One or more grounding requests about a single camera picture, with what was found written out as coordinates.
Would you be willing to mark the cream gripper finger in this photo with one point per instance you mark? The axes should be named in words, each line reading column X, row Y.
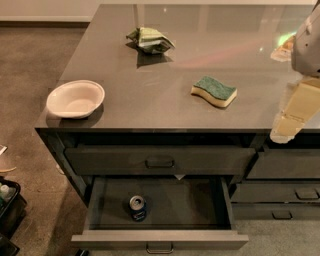
column 299, row 104

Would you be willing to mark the blue pepsi can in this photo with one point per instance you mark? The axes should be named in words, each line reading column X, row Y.
column 137, row 206

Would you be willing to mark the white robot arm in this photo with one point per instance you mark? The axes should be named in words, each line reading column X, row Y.
column 303, row 48

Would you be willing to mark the dark right top drawer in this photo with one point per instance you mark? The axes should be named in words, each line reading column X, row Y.
column 286, row 163

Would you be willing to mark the dark drawer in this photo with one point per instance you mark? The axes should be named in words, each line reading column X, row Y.
column 158, row 160
column 286, row 163
column 266, row 211
column 276, row 193

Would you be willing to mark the dark right middle drawer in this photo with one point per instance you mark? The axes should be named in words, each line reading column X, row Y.
column 276, row 193

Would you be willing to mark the dark cabinet counter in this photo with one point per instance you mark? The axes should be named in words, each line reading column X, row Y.
column 148, row 98

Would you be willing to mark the dark right bottom drawer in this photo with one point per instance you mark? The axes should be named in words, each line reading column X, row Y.
column 266, row 211

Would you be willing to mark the open middle drawer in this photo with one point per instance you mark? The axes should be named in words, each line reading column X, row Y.
column 191, row 213

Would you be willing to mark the green yellow sponge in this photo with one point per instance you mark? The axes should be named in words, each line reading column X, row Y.
column 214, row 92

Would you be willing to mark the crumpled green chip bag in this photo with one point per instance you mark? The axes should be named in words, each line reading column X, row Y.
column 150, row 40

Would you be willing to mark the white bowl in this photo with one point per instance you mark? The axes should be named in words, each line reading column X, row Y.
column 75, row 99

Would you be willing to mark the black bin with bottles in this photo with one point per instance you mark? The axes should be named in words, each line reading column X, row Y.
column 12, row 211

